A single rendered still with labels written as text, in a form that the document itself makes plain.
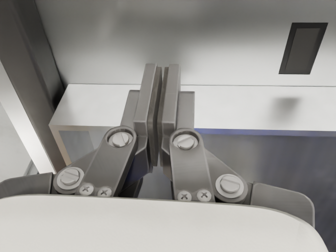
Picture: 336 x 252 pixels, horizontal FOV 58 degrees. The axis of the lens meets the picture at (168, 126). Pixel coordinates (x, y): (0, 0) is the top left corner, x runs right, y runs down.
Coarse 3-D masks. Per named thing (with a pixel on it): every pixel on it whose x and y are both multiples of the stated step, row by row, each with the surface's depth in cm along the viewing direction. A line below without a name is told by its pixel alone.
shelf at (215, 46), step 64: (64, 0) 15; (128, 0) 14; (192, 0) 14; (256, 0) 14; (320, 0) 14; (0, 64) 18; (64, 64) 17; (128, 64) 17; (192, 64) 17; (256, 64) 16; (320, 64) 16
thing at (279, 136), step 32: (64, 96) 17; (96, 96) 17; (224, 96) 17; (256, 96) 17; (288, 96) 17; (320, 96) 16; (64, 128) 16; (96, 128) 16; (224, 128) 15; (256, 128) 15; (288, 128) 15; (320, 128) 15; (64, 160) 18; (224, 160) 22; (256, 160) 22; (288, 160) 21; (320, 160) 21; (160, 192) 26; (320, 192) 24; (320, 224) 27
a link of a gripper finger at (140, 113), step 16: (144, 80) 13; (160, 80) 14; (128, 96) 13; (144, 96) 12; (128, 112) 13; (144, 112) 11; (144, 128) 11; (144, 144) 11; (80, 160) 11; (144, 160) 12; (64, 176) 10; (80, 176) 10; (128, 176) 12; (64, 192) 10
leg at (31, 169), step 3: (30, 162) 67; (33, 162) 66; (30, 165) 66; (33, 165) 66; (27, 168) 65; (30, 168) 65; (33, 168) 65; (36, 168) 65; (27, 171) 65; (30, 171) 64; (33, 171) 64; (36, 171) 65; (24, 174) 64; (27, 174) 64; (30, 174) 64
